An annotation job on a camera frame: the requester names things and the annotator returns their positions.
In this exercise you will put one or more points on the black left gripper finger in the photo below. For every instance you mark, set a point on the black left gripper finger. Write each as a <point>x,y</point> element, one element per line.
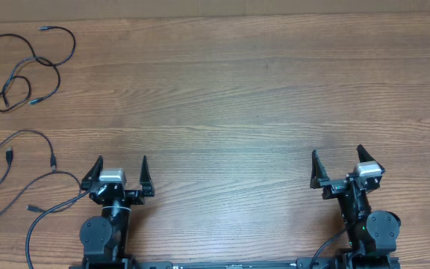
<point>93,174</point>
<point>145,180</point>

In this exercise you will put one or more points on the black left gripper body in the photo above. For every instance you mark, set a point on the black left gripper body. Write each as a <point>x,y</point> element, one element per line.
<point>131,198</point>

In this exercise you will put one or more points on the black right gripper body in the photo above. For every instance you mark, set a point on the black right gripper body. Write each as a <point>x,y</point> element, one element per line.
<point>334,188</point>

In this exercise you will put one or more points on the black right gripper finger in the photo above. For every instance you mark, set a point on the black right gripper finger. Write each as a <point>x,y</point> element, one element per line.
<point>318,174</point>
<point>364,156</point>

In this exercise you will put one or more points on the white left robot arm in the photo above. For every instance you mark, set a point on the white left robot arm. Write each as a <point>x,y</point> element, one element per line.
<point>104,237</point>

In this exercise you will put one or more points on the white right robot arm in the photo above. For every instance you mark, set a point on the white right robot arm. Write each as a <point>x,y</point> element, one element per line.
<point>372,234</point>

